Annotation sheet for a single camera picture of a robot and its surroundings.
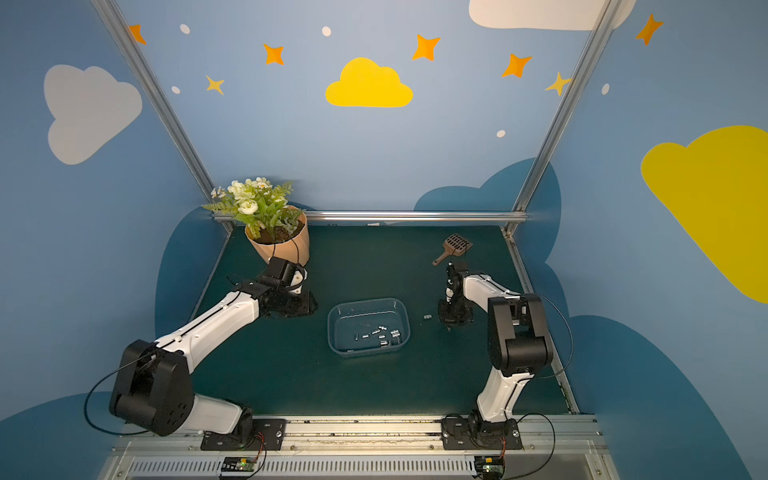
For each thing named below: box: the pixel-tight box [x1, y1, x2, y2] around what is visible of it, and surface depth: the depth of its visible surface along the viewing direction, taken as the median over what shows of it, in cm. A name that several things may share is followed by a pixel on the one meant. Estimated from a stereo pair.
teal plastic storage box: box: [327, 298, 411, 357], surface depth 93 cm
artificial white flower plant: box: [202, 177, 305, 241], surface depth 88 cm
